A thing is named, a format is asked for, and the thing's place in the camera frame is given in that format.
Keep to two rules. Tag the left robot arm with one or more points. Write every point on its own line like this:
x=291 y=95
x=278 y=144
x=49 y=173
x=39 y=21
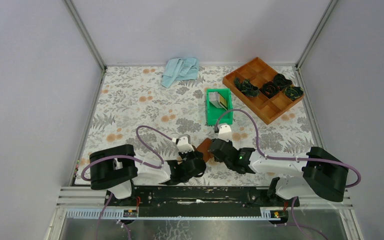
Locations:
x=117 y=169

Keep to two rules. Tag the dark rolled sock top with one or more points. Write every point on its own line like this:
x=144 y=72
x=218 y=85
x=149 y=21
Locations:
x=281 y=81

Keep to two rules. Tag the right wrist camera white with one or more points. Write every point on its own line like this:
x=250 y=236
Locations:
x=224 y=132

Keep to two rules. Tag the dark rolled sock middle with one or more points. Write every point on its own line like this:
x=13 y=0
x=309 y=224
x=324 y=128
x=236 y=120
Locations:
x=269 y=89

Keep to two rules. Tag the dark rolled sock left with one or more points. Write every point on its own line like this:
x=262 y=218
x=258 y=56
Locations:
x=246 y=88

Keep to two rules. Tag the dark rolled sock right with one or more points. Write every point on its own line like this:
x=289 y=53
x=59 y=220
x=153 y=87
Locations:
x=293 y=92

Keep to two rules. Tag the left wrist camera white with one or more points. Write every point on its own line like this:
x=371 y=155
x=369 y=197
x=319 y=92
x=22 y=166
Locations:
x=183 y=144

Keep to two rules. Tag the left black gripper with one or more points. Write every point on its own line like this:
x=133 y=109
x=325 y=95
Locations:
x=193 y=154

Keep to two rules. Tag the silver credit card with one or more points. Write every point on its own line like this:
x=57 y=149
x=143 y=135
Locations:
x=217 y=100

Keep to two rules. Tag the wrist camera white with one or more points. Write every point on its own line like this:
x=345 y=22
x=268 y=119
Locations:
x=183 y=144
x=224 y=132

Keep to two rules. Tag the light blue cloth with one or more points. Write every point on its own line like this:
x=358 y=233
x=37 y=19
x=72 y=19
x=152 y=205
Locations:
x=180 y=69

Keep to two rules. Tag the green plastic basket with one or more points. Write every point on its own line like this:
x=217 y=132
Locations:
x=213 y=112

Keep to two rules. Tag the floral table mat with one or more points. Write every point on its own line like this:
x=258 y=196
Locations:
x=134 y=108

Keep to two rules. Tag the dark rolled sock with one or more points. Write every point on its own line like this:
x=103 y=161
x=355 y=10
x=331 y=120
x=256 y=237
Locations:
x=293 y=92
x=269 y=89
x=246 y=88
x=281 y=81

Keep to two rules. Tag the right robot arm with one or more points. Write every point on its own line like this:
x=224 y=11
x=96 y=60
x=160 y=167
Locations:
x=316 y=172

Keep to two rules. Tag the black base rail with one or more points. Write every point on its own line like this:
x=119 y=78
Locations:
x=207 y=202

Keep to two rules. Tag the brown leather card holder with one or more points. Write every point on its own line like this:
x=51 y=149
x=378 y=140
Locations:
x=204 y=148

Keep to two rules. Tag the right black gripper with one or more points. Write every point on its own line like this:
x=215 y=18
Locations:
x=217 y=159

